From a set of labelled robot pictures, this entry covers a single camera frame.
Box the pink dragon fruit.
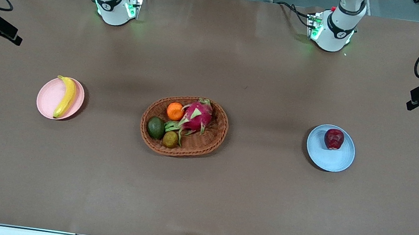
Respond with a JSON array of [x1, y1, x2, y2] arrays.
[[161, 94, 216, 151]]

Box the pink round plate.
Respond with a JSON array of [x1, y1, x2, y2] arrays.
[[34, 74, 87, 124]]

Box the blue round plate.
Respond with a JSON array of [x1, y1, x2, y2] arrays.
[[303, 122, 359, 176]]

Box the brown wicker basket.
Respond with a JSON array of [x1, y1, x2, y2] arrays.
[[137, 90, 233, 163]]

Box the orange tangerine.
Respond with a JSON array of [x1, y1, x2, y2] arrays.
[[165, 101, 186, 123]]

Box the red apple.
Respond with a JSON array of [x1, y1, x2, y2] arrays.
[[322, 127, 346, 152]]

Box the yellow banana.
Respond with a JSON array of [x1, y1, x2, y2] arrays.
[[52, 75, 79, 121]]

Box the small yellow-green fruit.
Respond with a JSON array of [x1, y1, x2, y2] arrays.
[[161, 129, 180, 150]]

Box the black left base cable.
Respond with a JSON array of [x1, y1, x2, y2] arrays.
[[274, 1, 314, 28]]

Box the green avocado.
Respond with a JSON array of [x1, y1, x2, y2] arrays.
[[145, 116, 167, 141]]

